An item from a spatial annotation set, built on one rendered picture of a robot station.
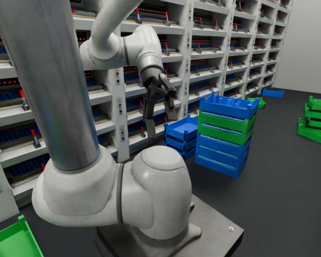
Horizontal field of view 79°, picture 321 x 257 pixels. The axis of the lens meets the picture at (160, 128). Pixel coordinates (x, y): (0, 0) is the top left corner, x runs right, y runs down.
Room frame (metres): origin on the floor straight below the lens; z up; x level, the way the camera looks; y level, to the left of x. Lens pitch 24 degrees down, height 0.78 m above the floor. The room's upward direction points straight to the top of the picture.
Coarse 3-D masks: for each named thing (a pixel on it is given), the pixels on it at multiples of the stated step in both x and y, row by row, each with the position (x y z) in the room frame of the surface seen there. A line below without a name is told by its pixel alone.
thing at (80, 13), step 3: (78, 12) 1.12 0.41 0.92; (81, 12) 1.12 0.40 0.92; (84, 12) 1.14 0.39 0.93; (87, 12) 1.15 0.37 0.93; (90, 12) 1.17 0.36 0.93; (75, 15) 1.09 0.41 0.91; (81, 15) 1.11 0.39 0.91; (84, 15) 1.14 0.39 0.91; (87, 15) 1.15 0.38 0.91; (90, 15) 1.16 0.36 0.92; (93, 15) 1.17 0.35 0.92
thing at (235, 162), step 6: (198, 144) 1.17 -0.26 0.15; (198, 150) 1.16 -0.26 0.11; (204, 150) 1.14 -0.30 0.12; (210, 150) 1.11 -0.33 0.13; (246, 150) 1.15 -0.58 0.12; (210, 156) 1.11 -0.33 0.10; (216, 156) 1.08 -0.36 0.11; (222, 156) 1.06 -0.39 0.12; (246, 156) 1.11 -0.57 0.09; (222, 162) 1.06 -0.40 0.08; (228, 162) 1.04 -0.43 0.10; (234, 162) 1.01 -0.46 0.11; (240, 162) 1.00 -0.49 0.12
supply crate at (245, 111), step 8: (224, 96) 1.28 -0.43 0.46; (200, 104) 1.17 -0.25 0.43; (208, 104) 1.14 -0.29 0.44; (216, 104) 1.11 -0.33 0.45; (224, 104) 1.27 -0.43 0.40; (240, 104) 1.21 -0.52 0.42; (248, 104) 1.19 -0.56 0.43; (256, 104) 1.10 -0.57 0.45; (216, 112) 1.11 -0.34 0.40; (224, 112) 1.08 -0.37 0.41; (232, 112) 1.05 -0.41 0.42; (240, 112) 1.02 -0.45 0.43; (248, 112) 1.00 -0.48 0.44
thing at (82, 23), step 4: (72, 4) 1.23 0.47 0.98; (76, 4) 1.24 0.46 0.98; (80, 4) 1.26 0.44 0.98; (88, 4) 1.26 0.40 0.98; (88, 8) 1.27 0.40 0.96; (92, 8) 1.24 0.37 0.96; (96, 8) 1.21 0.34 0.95; (96, 12) 1.19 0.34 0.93; (96, 16) 1.18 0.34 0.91; (76, 20) 1.06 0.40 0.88; (80, 20) 1.07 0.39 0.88; (84, 20) 1.08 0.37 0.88; (88, 20) 1.10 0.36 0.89; (92, 20) 1.12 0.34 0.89; (76, 24) 1.06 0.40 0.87; (80, 24) 1.07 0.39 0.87; (84, 24) 1.09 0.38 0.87; (88, 24) 1.10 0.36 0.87; (92, 24) 1.12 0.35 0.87; (76, 28) 1.06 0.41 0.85; (80, 28) 1.08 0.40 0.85; (84, 28) 1.09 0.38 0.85; (88, 28) 1.11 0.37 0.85
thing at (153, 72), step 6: (144, 72) 0.67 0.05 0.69; (150, 72) 0.66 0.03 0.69; (156, 72) 0.66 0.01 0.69; (144, 78) 0.66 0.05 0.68; (150, 78) 0.65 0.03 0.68; (156, 78) 0.65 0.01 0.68; (144, 84) 0.67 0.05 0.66; (150, 84) 0.67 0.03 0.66; (156, 84) 0.63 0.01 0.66; (150, 90) 0.65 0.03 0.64; (150, 96) 0.64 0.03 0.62; (156, 96) 0.64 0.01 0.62
